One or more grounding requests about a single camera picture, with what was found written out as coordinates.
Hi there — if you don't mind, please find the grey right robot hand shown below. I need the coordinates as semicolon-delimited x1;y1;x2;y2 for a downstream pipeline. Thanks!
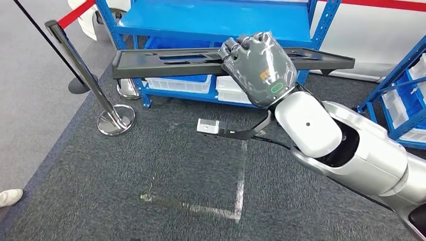
218;31;298;109

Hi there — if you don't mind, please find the black plastic panel part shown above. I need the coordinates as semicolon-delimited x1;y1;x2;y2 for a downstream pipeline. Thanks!
112;46;356;80

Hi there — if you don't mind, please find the blue metal shelf rack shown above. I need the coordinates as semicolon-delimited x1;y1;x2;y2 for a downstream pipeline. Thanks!
94;0;343;109
356;36;426;150

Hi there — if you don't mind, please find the blue plastic bin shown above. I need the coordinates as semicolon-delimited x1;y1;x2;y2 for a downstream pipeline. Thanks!
145;36;221;84
396;71;426;129

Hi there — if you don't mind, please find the white car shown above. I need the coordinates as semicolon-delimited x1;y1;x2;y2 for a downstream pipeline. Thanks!
68;0;426;84

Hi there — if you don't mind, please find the silver floor tape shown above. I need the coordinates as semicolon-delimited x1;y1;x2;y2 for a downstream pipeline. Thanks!
140;140;249;223

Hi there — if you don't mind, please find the thin black stanchion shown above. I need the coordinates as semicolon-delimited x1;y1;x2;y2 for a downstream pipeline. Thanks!
13;0;99;95

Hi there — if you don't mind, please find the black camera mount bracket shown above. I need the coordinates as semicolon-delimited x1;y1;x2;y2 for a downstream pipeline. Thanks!
218;109;274;141

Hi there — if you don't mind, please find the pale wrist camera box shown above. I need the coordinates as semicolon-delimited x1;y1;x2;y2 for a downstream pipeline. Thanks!
196;118;221;135

